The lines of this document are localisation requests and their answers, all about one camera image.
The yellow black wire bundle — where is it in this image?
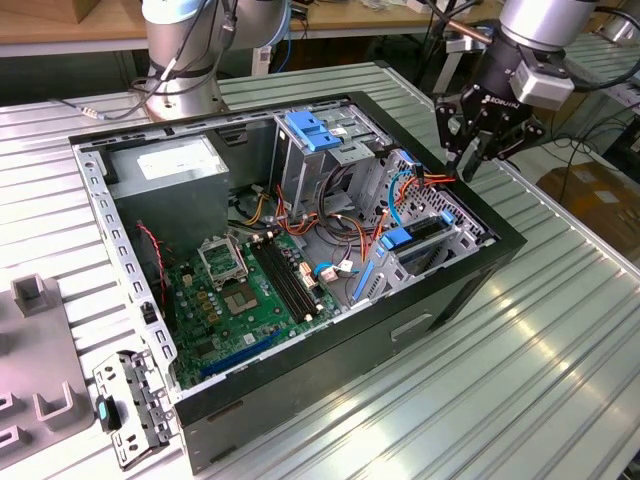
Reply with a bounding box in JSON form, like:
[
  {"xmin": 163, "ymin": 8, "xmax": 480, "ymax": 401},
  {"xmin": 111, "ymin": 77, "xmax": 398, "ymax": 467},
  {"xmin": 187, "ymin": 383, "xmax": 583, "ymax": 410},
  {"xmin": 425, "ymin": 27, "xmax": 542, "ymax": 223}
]
[{"xmin": 234, "ymin": 192, "xmax": 275, "ymax": 227}]

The thin cable with plug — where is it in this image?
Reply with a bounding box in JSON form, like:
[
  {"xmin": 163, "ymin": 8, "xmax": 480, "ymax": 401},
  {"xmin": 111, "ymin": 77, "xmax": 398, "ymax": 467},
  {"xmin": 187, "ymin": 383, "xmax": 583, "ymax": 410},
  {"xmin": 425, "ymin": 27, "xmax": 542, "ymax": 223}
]
[{"xmin": 49, "ymin": 0, "xmax": 236, "ymax": 122}]

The black open PC case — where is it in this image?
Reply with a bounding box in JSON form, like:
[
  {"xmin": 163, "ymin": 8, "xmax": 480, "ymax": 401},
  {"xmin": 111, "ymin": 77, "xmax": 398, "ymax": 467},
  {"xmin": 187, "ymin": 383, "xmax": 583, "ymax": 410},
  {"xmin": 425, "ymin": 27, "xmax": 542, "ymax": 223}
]
[{"xmin": 67, "ymin": 89, "xmax": 529, "ymax": 476}]

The copper coloured tube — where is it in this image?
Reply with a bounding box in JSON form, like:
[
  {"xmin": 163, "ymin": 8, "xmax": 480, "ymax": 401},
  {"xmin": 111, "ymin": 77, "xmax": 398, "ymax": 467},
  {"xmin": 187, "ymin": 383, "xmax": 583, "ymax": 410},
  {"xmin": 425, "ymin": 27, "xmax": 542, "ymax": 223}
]
[{"xmin": 446, "ymin": 18, "xmax": 494, "ymax": 45}]

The metal socket cover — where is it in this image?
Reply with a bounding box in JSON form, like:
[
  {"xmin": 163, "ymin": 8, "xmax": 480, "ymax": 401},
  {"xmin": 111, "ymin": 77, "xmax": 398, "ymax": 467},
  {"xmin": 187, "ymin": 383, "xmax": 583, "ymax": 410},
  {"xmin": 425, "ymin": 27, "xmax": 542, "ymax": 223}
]
[{"xmin": 196, "ymin": 235, "xmax": 250, "ymax": 290}]

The light blue data wire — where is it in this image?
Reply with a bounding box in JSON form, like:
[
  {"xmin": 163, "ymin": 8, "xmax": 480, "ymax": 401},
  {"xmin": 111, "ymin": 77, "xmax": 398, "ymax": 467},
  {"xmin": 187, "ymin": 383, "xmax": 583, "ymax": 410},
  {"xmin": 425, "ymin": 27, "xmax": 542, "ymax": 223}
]
[{"xmin": 387, "ymin": 149, "xmax": 426, "ymax": 226}]

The green motherboard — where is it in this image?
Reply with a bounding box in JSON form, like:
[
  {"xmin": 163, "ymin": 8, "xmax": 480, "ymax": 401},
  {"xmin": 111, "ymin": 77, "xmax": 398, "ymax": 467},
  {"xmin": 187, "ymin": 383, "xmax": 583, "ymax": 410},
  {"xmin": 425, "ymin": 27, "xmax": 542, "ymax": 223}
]
[{"xmin": 162, "ymin": 232, "xmax": 346, "ymax": 391}]

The grey power supply unit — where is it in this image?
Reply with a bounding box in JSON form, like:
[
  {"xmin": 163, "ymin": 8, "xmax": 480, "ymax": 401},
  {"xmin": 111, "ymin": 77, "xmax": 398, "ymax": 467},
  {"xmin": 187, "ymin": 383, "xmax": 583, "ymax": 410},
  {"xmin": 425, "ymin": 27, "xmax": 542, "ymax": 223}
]
[{"xmin": 107, "ymin": 137, "xmax": 231, "ymax": 261}]

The metal slot retainer bracket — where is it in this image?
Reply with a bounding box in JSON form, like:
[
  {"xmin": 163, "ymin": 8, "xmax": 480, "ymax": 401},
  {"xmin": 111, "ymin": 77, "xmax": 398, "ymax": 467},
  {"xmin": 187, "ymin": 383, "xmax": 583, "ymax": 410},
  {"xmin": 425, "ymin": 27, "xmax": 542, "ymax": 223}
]
[{"xmin": 92, "ymin": 349, "xmax": 181, "ymax": 471}]

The black latch with blue tab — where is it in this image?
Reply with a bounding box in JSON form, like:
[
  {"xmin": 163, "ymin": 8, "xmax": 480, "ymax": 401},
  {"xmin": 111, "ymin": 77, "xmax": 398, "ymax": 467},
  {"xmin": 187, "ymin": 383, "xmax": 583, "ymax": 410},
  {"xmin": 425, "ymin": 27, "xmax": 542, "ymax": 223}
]
[{"xmin": 93, "ymin": 394, "xmax": 124, "ymax": 432}]

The blue expansion slot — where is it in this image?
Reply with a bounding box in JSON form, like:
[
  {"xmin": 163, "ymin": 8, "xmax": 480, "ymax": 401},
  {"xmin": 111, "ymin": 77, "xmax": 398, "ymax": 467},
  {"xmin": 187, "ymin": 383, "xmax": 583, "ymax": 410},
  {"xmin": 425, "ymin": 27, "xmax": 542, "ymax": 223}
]
[{"xmin": 201, "ymin": 331, "xmax": 275, "ymax": 377}]

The black RAM slot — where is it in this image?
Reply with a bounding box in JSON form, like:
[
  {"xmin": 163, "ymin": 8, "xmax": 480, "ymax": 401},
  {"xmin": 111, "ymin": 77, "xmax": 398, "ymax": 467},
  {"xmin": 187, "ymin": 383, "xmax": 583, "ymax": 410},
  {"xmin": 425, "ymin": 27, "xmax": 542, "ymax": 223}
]
[
  {"xmin": 256, "ymin": 240, "xmax": 309, "ymax": 322},
  {"xmin": 268, "ymin": 236, "xmax": 322, "ymax": 316},
  {"xmin": 249, "ymin": 241, "xmax": 303, "ymax": 325},
  {"xmin": 262, "ymin": 238, "xmax": 315, "ymax": 319}
]

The empty blue drive carrier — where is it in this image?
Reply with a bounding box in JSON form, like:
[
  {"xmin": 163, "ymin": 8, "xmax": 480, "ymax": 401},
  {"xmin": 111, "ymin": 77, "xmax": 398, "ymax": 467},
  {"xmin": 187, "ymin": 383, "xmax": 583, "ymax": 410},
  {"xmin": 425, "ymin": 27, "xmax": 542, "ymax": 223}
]
[{"xmin": 285, "ymin": 112, "xmax": 341, "ymax": 154}]

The red black fan wire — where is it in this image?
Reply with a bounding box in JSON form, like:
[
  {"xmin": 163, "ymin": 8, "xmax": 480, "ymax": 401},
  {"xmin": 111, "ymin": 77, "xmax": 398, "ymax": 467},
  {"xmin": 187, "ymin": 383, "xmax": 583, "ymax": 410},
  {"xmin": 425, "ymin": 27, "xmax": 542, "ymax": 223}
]
[{"xmin": 135, "ymin": 223, "xmax": 170, "ymax": 301}]

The CPU socket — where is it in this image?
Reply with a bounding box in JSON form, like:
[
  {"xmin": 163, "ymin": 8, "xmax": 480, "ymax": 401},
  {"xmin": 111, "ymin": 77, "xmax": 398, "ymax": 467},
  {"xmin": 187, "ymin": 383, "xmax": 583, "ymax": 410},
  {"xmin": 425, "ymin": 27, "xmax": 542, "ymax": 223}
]
[{"xmin": 221, "ymin": 280, "xmax": 262, "ymax": 320}]

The grey metal drive cage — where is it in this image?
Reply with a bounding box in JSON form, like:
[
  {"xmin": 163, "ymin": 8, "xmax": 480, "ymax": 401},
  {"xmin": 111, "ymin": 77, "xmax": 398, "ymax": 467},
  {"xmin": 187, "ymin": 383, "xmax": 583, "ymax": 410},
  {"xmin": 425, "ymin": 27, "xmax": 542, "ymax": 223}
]
[{"xmin": 272, "ymin": 102, "xmax": 396, "ymax": 219}]

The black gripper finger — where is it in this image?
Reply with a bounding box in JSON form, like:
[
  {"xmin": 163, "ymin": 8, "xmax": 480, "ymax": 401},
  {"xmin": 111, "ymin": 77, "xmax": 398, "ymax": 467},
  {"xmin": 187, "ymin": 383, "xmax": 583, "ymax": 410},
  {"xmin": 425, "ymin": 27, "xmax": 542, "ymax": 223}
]
[
  {"xmin": 433, "ymin": 92, "xmax": 482, "ymax": 177},
  {"xmin": 461, "ymin": 115, "xmax": 547, "ymax": 184}
]

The large taped cardboard box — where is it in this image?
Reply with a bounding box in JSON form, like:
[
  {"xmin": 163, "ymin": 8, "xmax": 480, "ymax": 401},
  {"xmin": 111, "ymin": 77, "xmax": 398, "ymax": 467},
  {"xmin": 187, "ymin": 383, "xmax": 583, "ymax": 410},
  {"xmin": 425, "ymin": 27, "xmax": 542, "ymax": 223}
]
[{"xmin": 537, "ymin": 159, "xmax": 640, "ymax": 261}]

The hard disk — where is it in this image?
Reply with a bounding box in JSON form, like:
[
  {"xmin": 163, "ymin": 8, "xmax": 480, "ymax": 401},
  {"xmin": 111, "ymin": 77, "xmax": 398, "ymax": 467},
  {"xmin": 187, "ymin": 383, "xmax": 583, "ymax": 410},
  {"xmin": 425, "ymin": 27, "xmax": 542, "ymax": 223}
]
[{"xmin": 352, "ymin": 209, "xmax": 457, "ymax": 303}]

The wooden workbench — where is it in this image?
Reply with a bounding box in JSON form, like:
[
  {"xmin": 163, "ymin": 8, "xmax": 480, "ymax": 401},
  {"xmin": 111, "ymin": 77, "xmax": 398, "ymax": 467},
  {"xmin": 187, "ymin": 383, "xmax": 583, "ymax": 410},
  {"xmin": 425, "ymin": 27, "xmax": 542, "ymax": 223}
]
[{"xmin": 0, "ymin": 0, "xmax": 501, "ymax": 59}]

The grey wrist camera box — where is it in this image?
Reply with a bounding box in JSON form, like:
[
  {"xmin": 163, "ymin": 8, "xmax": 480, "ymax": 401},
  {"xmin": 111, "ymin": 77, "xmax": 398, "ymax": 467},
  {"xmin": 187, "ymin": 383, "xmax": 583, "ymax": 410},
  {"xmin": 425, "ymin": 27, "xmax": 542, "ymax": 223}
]
[{"xmin": 508, "ymin": 53, "xmax": 576, "ymax": 110}]

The orange black wire bundle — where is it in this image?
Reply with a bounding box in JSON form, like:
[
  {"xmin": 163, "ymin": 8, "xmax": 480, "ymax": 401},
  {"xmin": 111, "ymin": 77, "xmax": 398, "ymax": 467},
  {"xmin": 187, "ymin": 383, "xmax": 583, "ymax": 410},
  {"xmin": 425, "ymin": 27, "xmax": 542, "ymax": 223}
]
[{"xmin": 273, "ymin": 167, "xmax": 384, "ymax": 261}]

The orange red power wire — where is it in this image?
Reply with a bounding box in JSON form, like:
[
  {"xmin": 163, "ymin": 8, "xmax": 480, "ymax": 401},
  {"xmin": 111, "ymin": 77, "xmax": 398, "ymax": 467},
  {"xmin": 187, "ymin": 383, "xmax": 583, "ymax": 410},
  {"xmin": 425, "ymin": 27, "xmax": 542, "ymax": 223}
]
[{"xmin": 364, "ymin": 167, "xmax": 459, "ymax": 261}]

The grey parts rack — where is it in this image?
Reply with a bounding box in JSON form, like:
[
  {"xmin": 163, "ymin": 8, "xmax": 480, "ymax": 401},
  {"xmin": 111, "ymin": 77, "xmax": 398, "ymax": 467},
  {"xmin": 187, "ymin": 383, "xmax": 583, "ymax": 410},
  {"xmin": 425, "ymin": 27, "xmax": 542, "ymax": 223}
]
[{"xmin": 0, "ymin": 273, "xmax": 97, "ymax": 454}]

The white plug with wires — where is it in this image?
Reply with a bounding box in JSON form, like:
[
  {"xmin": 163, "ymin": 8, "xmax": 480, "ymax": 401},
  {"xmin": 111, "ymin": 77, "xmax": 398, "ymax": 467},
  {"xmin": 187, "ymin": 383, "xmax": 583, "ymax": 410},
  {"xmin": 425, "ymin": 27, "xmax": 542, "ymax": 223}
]
[{"xmin": 313, "ymin": 258, "xmax": 362, "ymax": 285}]

